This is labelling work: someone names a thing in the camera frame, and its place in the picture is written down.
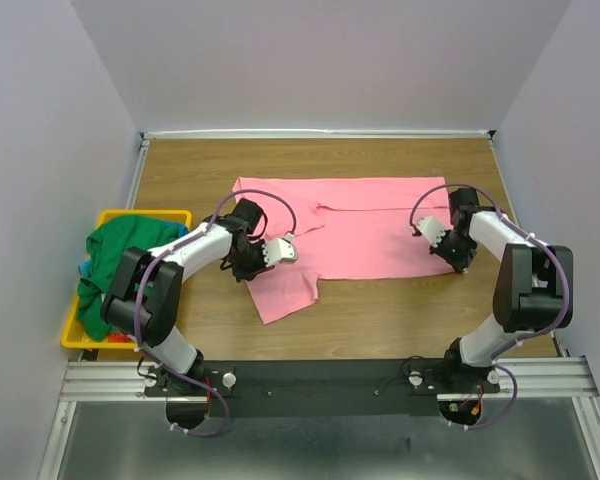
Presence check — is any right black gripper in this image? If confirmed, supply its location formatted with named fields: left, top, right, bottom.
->
left=430, top=228, right=477, bottom=273

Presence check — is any pink t shirt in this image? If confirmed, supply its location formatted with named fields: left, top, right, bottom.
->
left=233, top=177, right=452, bottom=324

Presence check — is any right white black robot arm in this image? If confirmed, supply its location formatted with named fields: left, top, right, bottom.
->
left=412, top=185, right=574, bottom=392

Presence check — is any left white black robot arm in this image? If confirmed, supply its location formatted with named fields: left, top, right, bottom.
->
left=100, top=199, right=270, bottom=395

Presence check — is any green t shirt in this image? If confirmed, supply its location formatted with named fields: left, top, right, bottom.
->
left=76, top=214, right=189, bottom=342

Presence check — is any orange t shirt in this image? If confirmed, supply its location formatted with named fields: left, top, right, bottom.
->
left=107, top=332, right=135, bottom=344

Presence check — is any yellow plastic bin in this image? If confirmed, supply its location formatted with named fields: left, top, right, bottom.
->
left=61, top=209, right=192, bottom=350

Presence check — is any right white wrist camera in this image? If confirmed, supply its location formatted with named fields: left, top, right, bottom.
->
left=415, top=216, right=449, bottom=248

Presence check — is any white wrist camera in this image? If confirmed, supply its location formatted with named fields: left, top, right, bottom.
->
left=262, top=238, right=298, bottom=268
left=415, top=216, right=449, bottom=248

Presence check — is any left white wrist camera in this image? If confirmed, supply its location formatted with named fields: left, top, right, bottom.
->
left=262, top=238, right=298, bottom=268

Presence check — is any aluminium front rail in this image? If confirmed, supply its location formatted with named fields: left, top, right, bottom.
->
left=60, top=357, right=599, bottom=402

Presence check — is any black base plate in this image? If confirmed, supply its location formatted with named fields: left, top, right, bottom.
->
left=141, top=356, right=500, bottom=433

